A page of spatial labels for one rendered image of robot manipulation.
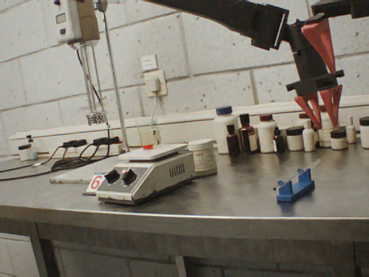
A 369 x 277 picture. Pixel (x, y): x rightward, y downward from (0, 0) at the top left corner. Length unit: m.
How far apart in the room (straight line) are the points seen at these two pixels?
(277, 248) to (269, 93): 0.74
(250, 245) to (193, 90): 0.85
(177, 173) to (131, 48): 0.78
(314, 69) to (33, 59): 1.50
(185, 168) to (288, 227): 0.39
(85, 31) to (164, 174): 0.57
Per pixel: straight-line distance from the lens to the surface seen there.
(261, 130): 1.33
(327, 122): 1.28
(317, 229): 0.78
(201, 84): 1.62
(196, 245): 0.95
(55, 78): 2.08
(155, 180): 1.05
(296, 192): 0.89
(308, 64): 0.91
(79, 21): 1.46
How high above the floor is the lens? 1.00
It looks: 8 degrees down
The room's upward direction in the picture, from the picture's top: 10 degrees counter-clockwise
